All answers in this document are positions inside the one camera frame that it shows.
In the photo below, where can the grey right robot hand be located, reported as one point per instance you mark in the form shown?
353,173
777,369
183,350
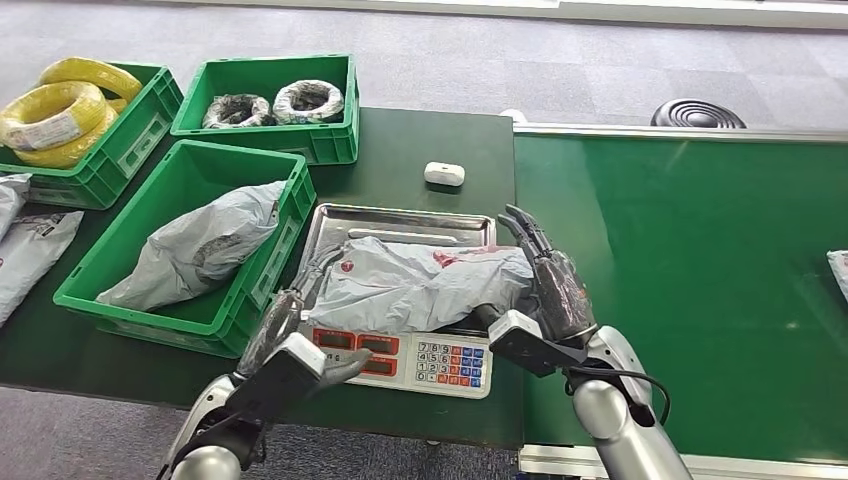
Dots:
560,298

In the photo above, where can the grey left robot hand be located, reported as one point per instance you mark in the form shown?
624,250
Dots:
275,324

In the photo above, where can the white package with red print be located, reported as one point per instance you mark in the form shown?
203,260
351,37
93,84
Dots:
411,285

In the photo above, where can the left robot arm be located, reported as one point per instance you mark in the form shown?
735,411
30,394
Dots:
205,457

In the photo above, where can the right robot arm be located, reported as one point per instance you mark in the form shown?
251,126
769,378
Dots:
619,430

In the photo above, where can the green crate with grey package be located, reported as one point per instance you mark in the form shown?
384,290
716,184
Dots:
192,324

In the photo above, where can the grey plastic mailer package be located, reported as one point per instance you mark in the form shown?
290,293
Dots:
192,248
840,272
10,199
30,255

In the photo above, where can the green conveyor belt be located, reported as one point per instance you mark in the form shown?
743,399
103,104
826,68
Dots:
682,285

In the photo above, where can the white electronic scale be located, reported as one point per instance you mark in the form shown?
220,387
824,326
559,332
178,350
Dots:
437,364

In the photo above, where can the steel scale tray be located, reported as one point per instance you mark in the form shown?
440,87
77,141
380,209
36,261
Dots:
404,222

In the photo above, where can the small white case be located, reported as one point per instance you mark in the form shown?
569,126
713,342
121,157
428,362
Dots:
444,173

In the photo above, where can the green crate with black coils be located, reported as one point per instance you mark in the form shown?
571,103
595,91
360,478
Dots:
265,142

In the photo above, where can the black round ribbed disc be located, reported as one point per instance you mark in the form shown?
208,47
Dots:
696,116

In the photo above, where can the green crate with yellow coils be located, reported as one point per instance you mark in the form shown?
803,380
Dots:
126,149

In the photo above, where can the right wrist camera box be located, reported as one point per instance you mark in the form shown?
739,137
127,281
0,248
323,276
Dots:
530,341

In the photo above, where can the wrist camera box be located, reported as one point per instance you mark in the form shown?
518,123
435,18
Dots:
530,341
281,381

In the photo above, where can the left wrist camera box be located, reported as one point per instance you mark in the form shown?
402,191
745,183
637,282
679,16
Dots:
281,381

